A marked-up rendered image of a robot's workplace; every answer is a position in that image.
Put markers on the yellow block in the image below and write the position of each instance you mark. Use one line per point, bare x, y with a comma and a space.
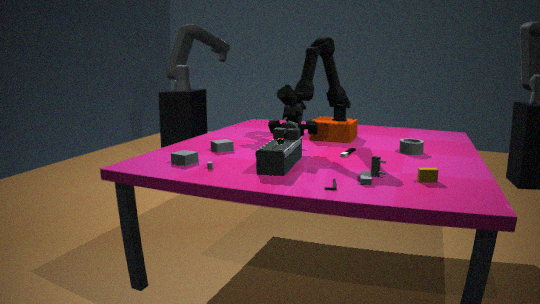
426, 175

